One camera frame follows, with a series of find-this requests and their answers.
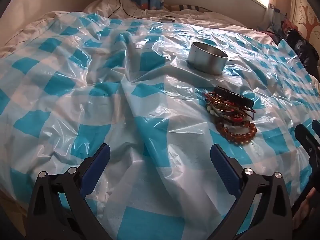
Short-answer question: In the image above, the dark clothing pile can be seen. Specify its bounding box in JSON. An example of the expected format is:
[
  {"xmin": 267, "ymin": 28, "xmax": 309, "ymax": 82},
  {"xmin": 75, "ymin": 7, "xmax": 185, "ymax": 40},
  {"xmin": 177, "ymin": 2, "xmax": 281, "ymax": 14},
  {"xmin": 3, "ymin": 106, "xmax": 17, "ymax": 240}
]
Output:
[{"xmin": 266, "ymin": 12, "xmax": 320, "ymax": 77}]

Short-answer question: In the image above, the striped pillow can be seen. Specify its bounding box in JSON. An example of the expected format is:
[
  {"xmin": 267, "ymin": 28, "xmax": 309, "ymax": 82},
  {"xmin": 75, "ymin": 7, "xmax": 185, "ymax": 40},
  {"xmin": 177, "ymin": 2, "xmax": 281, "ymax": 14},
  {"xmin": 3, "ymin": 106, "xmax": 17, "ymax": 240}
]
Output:
[{"xmin": 168, "ymin": 4, "xmax": 208, "ymax": 12}]

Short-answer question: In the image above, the round metal tin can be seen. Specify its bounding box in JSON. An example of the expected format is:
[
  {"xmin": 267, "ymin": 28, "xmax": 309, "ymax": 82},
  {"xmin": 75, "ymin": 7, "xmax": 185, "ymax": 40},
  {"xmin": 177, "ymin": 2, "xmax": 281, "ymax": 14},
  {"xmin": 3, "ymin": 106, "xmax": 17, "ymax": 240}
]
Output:
[{"xmin": 187, "ymin": 41, "xmax": 229, "ymax": 76}]

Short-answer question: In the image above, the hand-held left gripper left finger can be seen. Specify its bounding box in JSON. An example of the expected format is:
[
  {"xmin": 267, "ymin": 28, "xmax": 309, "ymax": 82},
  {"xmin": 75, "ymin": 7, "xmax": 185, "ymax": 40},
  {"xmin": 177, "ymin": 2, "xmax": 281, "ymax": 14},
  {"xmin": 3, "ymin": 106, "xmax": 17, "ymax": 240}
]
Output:
[{"xmin": 26, "ymin": 143, "xmax": 111, "ymax": 240}]

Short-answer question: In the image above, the blue checked plastic sheet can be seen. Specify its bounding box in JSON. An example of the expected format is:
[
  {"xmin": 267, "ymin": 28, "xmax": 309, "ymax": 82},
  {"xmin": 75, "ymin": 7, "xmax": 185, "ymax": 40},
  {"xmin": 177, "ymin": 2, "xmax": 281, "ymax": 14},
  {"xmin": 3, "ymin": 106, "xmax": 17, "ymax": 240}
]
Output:
[{"xmin": 0, "ymin": 12, "xmax": 320, "ymax": 240}]

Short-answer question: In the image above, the black hair comb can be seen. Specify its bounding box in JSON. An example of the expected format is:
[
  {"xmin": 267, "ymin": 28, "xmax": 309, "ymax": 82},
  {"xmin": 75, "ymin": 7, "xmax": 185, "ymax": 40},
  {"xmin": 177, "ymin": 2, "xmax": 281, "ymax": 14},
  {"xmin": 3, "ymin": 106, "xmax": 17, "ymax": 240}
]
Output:
[{"xmin": 214, "ymin": 86, "xmax": 255, "ymax": 108}]

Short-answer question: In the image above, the tree wall sticker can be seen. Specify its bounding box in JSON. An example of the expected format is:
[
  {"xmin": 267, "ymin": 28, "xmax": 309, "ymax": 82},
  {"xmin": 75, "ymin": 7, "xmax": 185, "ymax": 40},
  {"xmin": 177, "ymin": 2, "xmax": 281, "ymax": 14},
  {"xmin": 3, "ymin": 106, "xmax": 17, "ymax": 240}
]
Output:
[{"xmin": 291, "ymin": 0, "xmax": 320, "ymax": 39}]

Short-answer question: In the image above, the person's right hand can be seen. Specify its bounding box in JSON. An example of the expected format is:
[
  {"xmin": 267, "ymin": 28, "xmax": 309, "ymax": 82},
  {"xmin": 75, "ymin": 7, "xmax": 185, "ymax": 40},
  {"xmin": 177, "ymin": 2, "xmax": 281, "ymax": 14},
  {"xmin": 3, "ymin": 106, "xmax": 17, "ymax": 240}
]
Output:
[{"xmin": 292, "ymin": 187, "xmax": 320, "ymax": 231}]

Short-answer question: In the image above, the red cord bracelet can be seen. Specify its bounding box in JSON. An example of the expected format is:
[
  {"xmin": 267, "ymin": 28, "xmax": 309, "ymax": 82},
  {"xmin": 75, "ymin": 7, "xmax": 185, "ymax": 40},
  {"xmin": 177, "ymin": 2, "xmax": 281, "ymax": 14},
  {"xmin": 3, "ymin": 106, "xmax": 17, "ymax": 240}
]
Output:
[{"xmin": 224, "ymin": 109, "xmax": 252, "ymax": 127}]

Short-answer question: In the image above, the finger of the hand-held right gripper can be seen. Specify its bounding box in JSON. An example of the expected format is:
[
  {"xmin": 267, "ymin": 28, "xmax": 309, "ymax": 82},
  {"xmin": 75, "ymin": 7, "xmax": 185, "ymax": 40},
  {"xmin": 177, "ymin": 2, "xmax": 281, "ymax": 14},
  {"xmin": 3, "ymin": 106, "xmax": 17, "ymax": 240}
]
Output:
[{"xmin": 294, "ymin": 119, "xmax": 320, "ymax": 161}]

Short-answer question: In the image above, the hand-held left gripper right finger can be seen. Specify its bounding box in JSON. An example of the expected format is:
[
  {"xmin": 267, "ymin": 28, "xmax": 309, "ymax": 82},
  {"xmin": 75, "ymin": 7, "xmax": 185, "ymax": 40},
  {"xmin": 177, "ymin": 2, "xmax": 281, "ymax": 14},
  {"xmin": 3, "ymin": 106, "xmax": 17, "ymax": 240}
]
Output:
[{"xmin": 210, "ymin": 143, "xmax": 293, "ymax": 240}]

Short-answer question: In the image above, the brown cord bracelet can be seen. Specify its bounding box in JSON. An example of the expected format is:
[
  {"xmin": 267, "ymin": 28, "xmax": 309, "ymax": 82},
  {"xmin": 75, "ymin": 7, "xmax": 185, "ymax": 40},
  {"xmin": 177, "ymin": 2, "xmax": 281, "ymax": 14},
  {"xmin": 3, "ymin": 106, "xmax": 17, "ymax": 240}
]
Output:
[{"xmin": 203, "ymin": 92, "xmax": 227, "ymax": 106}]

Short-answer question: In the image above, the amber bead bracelet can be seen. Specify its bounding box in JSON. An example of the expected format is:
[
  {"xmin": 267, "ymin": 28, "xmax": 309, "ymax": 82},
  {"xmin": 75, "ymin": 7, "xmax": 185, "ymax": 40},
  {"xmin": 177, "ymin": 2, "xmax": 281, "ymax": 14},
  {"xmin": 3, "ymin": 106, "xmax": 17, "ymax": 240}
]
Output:
[{"xmin": 215, "ymin": 119, "xmax": 258, "ymax": 145}]

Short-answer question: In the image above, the white duvet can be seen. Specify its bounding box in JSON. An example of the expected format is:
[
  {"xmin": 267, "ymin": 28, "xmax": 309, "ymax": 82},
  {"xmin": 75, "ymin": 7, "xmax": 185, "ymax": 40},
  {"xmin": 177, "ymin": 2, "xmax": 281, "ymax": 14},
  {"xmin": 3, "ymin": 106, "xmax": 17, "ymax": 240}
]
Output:
[{"xmin": 0, "ymin": 0, "xmax": 275, "ymax": 60}]

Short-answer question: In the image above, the white bead bracelet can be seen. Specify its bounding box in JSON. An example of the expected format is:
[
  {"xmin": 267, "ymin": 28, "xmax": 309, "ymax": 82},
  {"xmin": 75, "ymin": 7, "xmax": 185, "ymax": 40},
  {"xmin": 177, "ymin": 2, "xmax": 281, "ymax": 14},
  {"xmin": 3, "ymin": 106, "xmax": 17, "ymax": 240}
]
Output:
[{"xmin": 206, "ymin": 104, "xmax": 227, "ymax": 118}]

